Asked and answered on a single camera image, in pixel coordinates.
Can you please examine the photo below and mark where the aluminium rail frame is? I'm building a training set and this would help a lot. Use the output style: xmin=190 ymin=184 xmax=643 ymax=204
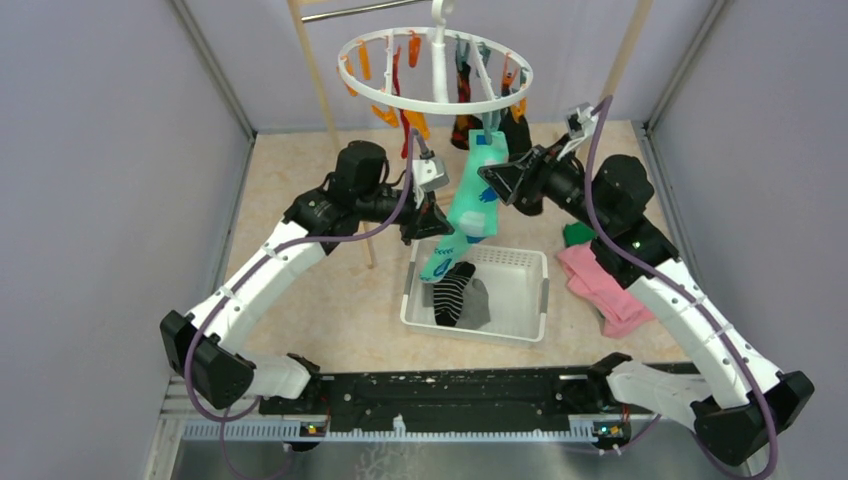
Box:
xmin=139 ymin=370 xmax=790 ymax=480

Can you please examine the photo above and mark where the black white striped sock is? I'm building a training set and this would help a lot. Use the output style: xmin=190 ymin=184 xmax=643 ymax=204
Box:
xmin=432 ymin=261 xmax=476 ymax=327

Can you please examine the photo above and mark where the black argyle sock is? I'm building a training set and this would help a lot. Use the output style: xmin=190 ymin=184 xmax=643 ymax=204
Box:
xmin=450 ymin=59 xmax=485 ymax=152

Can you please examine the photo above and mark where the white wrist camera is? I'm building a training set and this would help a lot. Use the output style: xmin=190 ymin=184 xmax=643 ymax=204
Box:
xmin=565 ymin=103 xmax=599 ymax=144
xmin=412 ymin=156 xmax=450 ymax=194

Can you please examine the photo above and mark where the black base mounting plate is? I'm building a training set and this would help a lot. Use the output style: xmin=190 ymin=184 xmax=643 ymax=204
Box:
xmin=259 ymin=367 xmax=638 ymax=455

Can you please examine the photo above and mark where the white perforated plastic basket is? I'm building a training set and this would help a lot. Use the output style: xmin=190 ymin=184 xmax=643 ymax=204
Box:
xmin=399 ymin=239 xmax=550 ymax=348

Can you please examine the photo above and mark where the teal patterned sock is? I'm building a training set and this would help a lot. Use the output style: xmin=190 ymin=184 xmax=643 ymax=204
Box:
xmin=419 ymin=129 xmax=509 ymax=283

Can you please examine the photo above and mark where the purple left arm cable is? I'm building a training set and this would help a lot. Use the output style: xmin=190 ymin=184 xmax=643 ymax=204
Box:
xmin=183 ymin=129 xmax=435 ymax=480

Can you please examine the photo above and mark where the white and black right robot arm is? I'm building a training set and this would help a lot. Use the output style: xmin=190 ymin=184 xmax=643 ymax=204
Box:
xmin=478 ymin=146 xmax=814 ymax=478

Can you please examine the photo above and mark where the green cloth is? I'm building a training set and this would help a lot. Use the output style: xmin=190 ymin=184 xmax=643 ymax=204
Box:
xmin=562 ymin=222 xmax=597 ymax=248

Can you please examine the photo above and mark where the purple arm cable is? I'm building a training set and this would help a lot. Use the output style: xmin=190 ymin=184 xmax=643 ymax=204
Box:
xmin=183 ymin=129 xmax=435 ymax=480
xmin=582 ymin=95 xmax=780 ymax=480

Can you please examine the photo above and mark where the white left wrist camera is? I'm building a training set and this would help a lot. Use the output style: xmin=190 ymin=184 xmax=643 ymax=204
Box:
xmin=412 ymin=156 xmax=450 ymax=194

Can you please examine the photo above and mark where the pink cloth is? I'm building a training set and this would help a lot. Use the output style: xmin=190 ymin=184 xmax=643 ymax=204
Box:
xmin=556 ymin=244 xmax=655 ymax=339

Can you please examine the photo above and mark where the grey sock with black stripes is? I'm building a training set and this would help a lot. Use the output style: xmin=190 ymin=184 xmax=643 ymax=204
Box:
xmin=456 ymin=278 xmax=491 ymax=330

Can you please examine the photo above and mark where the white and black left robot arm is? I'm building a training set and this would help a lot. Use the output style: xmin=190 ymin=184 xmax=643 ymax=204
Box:
xmin=160 ymin=135 xmax=453 ymax=421

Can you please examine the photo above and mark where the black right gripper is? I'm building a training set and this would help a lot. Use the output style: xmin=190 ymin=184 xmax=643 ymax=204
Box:
xmin=477 ymin=132 xmax=611 ymax=236

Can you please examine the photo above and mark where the white round sock hanger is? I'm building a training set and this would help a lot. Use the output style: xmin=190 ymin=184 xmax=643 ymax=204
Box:
xmin=336 ymin=1 xmax=534 ymax=116

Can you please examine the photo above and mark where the wooden drying rack frame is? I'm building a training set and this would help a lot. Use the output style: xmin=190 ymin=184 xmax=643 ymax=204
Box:
xmin=286 ymin=0 xmax=655 ymax=270

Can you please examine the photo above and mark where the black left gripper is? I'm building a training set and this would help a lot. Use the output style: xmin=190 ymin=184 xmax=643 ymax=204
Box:
xmin=356 ymin=184 xmax=454 ymax=245

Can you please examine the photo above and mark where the white slotted cable duct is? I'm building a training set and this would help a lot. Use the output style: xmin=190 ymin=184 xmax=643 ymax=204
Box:
xmin=182 ymin=417 xmax=598 ymax=443

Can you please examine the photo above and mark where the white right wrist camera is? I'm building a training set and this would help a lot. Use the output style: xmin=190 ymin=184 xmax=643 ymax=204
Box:
xmin=565 ymin=103 xmax=599 ymax=144

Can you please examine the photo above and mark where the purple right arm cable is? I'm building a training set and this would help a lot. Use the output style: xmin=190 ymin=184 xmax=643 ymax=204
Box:
xmin=582 ymin=95 xmax=780 ymax=480

